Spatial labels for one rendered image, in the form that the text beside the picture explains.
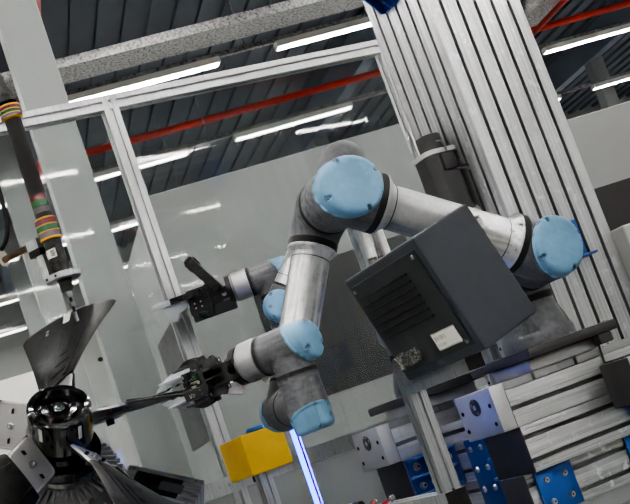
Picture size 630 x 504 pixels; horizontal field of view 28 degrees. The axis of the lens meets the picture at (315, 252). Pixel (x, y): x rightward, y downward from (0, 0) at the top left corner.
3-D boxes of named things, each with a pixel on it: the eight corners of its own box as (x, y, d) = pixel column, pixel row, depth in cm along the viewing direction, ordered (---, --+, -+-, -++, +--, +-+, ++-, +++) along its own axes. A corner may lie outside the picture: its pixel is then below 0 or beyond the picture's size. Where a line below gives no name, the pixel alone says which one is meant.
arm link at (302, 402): (323, 429, 227) (303, 371, 229) (344, 421, 217) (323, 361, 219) (284, 442, 224) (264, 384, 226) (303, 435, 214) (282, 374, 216)
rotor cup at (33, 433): (38, 491, 230) (33, 440, 222) (13, 440, 240) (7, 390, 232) (112, 466, 236) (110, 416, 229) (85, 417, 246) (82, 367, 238)
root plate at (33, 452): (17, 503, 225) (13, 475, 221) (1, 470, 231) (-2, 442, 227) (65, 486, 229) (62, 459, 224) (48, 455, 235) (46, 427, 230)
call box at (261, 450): (233, 489, 282) (218, 444, 284) (272, 475, 287) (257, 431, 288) (255, 482, 268) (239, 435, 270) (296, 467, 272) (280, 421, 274)
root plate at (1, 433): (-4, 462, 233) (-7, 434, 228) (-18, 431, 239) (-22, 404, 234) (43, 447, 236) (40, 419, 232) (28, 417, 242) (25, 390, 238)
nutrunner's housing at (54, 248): (54, 295, 242) (-16, 78, 248) (68, 294, 245) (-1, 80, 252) (68, 288, 240) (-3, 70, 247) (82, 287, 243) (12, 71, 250)
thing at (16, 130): (32, 221, 244) (0, 123, 247) (44, 221, 247) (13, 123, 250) (44, 215, 242) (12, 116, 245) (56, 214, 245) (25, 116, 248)
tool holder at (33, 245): (32, 290, 243) (17, 243, 244) (57, 287, 249) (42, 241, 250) (64, 274, 238) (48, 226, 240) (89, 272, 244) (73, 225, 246)
